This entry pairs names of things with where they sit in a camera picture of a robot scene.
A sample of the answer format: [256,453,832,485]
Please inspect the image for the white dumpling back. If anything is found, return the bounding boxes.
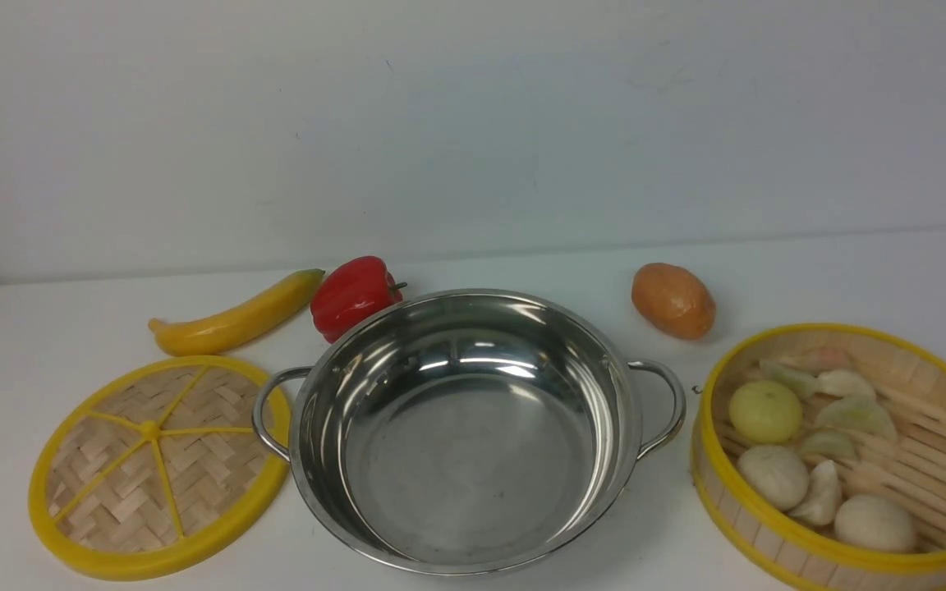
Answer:
[815,368,877,401]

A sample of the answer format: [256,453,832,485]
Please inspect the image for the pink dumpling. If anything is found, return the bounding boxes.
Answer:
[800,346,853,374]

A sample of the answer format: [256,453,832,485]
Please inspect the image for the white round bun left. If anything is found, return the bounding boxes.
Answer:
[736,445,810,512]

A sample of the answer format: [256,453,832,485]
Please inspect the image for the white dumpling front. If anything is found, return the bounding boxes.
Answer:
[786,460,843,528]

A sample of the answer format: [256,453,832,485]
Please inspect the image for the stainless steel pot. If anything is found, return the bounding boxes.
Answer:
[251,288,687,577]

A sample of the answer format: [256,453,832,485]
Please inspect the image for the woven bamboo steamer lid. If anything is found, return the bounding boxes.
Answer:
[27,355,289,581]

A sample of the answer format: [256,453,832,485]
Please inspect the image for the pale green dumpling back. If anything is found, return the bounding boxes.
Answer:
[759,360,819,401]

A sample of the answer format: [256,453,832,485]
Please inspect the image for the green dumpling small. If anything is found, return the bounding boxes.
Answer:
[798,429,859,460]

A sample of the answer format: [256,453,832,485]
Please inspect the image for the yellow toy banana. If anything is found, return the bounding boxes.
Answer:
[148,269,325,358]

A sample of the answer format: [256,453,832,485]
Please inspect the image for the red toy bell pepper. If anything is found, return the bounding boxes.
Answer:
[310,255,406,343]

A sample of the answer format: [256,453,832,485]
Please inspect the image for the white round bun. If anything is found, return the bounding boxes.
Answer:
[833,494,916,553]
[736,445,810,512]

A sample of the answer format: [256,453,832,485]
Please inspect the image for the green dumpling large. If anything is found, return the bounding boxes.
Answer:
[812,396,898,442]

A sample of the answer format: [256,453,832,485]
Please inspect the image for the yellow-green round bun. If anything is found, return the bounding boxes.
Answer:
[728,379,804,444]

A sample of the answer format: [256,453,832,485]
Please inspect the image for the bamboo steamer basket yellow rim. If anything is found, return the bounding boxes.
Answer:
[691,324,946,590]

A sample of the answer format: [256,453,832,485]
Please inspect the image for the orange-brown toy potato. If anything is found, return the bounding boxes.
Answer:
[631,263,716,341]

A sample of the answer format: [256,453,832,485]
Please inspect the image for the white round bun right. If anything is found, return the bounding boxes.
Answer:
[833,494,916,553]

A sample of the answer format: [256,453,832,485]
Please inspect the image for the white dumpling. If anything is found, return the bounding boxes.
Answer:
[786,460,843,528]
[815,368,877,401]

